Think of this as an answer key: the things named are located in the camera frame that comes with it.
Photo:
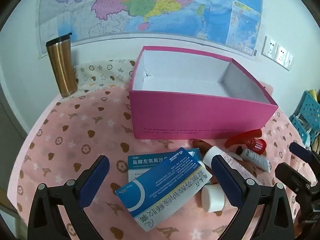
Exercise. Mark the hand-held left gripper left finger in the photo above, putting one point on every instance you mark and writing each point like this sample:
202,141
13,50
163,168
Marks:
93,180

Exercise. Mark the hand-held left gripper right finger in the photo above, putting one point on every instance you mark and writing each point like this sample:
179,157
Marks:
225,180

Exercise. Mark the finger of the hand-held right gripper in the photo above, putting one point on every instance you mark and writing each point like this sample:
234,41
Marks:
292,176
301,151

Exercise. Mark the pink tube with white cap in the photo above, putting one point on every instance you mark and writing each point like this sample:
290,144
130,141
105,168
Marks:
211,156

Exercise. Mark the small white tube black cap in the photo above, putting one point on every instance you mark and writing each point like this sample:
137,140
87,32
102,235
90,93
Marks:
256,158

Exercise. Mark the red spray trigger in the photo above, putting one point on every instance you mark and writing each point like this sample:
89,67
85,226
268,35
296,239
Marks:
246,137

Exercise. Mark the teal white medicine box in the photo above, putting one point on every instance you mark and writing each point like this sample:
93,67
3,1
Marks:
140,165

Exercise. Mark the blue white medicine box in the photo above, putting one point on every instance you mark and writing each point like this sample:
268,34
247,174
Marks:
162,190

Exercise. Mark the pink cardboard box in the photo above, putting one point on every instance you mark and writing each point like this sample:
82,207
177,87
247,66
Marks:
195,110

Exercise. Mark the blue perforated storage rack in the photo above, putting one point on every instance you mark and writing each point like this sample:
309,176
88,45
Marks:
308,115

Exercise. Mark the pink printed blanket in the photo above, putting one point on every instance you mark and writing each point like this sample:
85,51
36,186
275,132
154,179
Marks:
75,135

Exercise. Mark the yellow hanging item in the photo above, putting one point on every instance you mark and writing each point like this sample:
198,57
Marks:
314,94

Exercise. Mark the cream star printed cloth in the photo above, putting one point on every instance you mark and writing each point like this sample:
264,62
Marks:
102,73

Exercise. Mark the gold metal tumbler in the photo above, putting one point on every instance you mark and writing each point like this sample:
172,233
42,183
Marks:
62,67

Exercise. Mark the colourful wall map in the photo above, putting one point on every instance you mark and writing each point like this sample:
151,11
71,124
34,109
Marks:
155,7

